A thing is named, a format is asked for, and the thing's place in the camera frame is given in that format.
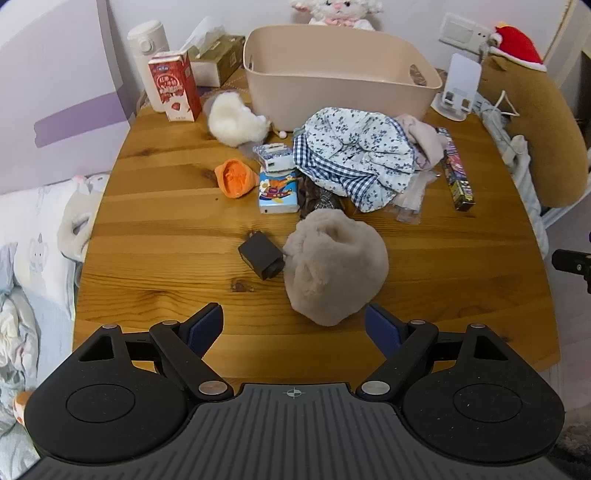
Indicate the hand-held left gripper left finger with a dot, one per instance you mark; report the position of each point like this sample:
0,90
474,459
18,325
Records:
206,328

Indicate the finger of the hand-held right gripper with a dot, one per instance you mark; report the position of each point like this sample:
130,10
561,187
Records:
572,263

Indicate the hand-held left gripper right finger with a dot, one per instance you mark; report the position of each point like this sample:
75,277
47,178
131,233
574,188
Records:
382,330

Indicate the beige fluffy hat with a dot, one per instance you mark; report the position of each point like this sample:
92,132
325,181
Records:
332,267

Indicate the long printed cartoon box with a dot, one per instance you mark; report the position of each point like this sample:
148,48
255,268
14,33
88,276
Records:
455,170

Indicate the dark brown snack packet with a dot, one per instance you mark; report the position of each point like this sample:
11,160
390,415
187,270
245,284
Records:
314,196

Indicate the orange cloth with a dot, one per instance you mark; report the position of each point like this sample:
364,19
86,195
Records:
235,177

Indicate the floral and gingham cloth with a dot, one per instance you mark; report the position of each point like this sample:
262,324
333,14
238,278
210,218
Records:
360,147

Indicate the pale pink cloth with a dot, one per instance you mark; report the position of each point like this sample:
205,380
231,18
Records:
427,138

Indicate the white fluffy plush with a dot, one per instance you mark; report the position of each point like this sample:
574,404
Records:
233,120

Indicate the beige plastic storage bin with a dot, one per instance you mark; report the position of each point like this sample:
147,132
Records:
332,92

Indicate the black charger adapter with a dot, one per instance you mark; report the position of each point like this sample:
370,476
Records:
258,256

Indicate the wooden desk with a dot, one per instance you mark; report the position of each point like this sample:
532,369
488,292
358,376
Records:
161,221

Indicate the clear plastic bag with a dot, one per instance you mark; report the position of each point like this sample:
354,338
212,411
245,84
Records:
411,203

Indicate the brown plush with red hat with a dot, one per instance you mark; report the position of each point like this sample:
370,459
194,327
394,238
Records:
540,129

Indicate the blue cartoon tissue packet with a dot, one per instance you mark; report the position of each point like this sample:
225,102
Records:
277,194

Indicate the white plush pillow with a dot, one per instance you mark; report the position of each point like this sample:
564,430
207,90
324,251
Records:
74,217

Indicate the small glitter box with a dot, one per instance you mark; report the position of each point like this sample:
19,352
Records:
274,157

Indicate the pale printed bedding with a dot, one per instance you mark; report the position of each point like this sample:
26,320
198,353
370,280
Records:
32,258

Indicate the white phone stand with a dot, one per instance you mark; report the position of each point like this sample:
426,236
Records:
464,74

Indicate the red milk carton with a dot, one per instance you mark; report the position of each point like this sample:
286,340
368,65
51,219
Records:
173,87

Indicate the gold tissue box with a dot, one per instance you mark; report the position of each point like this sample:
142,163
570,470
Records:
217,60

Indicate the cream thermos bottle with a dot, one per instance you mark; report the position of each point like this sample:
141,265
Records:
145,46

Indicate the lavender white headboard panel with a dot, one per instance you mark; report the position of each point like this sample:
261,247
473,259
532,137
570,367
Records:
55,69

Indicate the white sheep plush toy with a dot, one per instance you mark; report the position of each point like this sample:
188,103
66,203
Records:
337,14

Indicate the white wall socket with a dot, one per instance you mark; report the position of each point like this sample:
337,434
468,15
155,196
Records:
461,27

